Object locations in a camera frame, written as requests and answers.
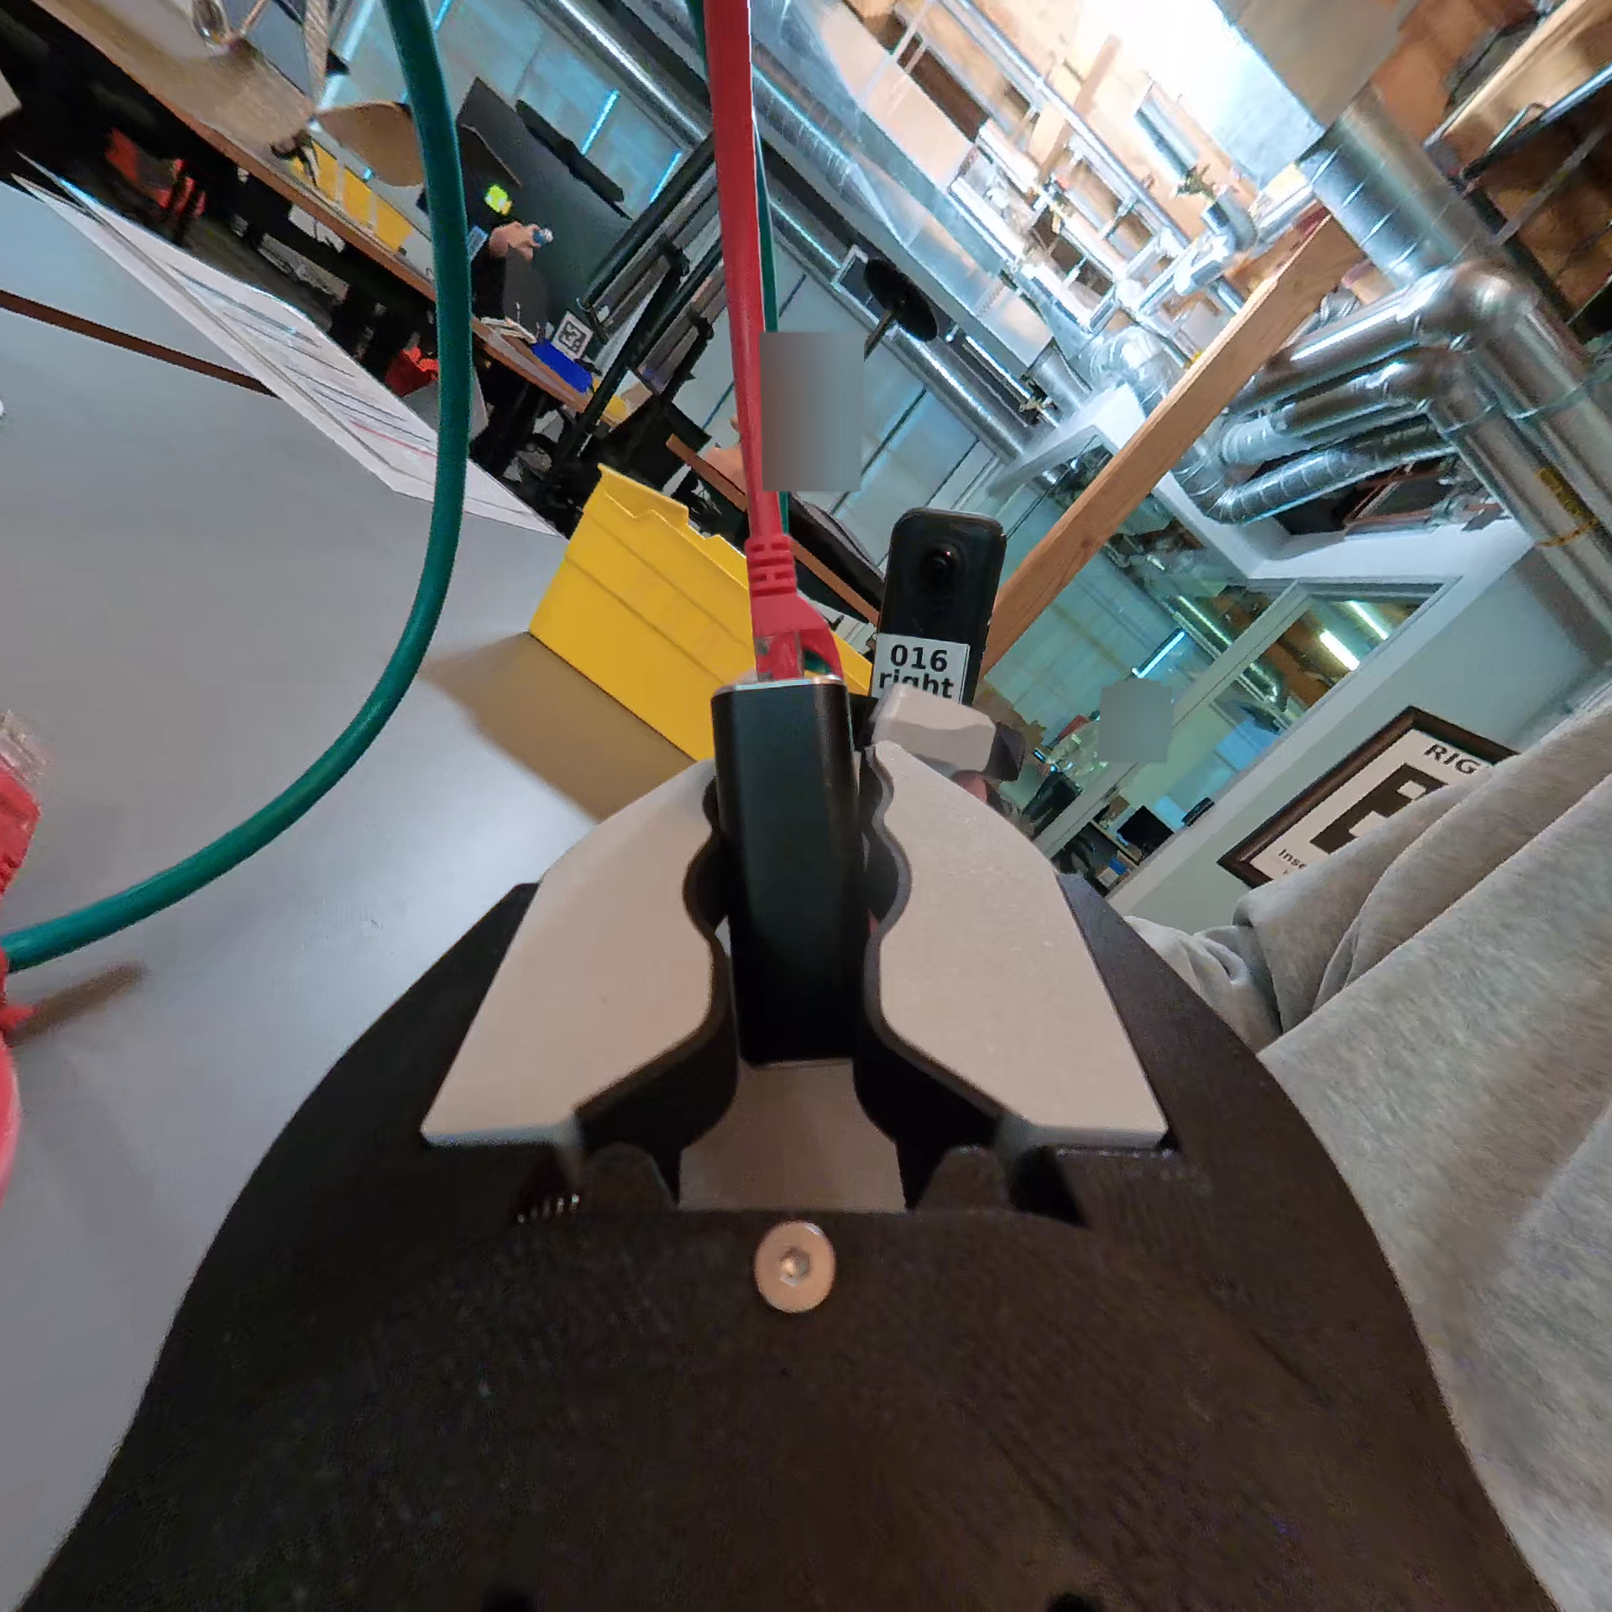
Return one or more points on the person's right forearm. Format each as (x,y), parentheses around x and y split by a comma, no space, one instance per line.
(1385,883)

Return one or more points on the small marker sign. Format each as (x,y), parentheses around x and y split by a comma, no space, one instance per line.
(572,335)

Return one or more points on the black ethernet splitter box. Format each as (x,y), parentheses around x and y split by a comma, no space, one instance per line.
(786,883)

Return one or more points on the wooden top table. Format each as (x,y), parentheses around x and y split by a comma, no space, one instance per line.
(150,95)

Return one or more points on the black round lamp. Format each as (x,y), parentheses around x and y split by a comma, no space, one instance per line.
(899,296)

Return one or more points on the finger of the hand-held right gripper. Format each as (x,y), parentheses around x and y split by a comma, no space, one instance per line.
(931,731)

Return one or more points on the white paper sheet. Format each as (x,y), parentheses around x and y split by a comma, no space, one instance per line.
(314,366)

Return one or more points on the wooden beam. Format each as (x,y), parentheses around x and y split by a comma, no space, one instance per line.
(1171,442)

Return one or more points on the yellow plastic bin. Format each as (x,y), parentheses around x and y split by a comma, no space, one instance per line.
(628,606)

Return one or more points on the silver ventilation ducts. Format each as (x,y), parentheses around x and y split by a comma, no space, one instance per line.
(1448,329)

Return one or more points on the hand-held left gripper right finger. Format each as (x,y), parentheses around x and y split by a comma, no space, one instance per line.
(995,996)

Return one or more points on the person's grey sweatshirt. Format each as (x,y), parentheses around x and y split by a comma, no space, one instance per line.
(1485,1197)

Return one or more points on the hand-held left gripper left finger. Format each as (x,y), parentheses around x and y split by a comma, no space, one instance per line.
(591,983)

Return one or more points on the framed marker sign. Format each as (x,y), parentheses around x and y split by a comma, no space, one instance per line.
(1360,807)

